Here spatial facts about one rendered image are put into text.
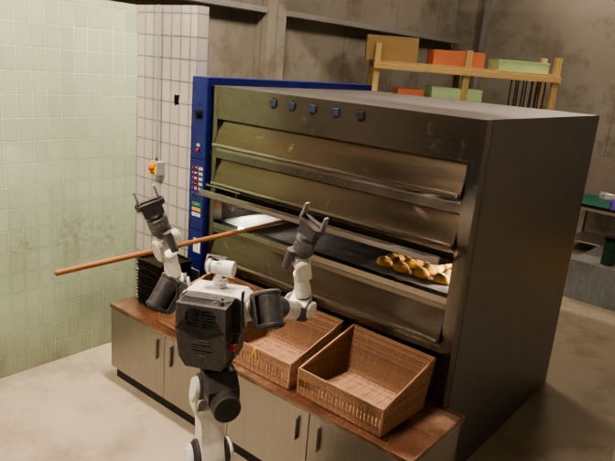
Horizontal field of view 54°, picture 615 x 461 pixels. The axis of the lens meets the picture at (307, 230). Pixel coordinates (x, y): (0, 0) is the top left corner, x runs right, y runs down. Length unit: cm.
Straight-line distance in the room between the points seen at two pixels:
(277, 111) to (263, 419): 181
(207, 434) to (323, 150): 171
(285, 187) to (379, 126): 78
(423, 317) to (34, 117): 281
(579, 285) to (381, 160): 442
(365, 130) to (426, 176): 44
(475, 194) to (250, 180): 154
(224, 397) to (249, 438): 126
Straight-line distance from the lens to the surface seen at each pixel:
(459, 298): 321
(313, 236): 236
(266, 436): 358
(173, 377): 408
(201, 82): 421
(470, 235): 312
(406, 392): 318
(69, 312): 492
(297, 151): 366
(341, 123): 345
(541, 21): 1058
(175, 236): 264
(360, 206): 342
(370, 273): 346
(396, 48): 836
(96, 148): 470
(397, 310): 342
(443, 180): 313
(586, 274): 733
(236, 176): 405
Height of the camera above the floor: 229
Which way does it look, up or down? 15 degrees down
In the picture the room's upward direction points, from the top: 5 degrees clockwise
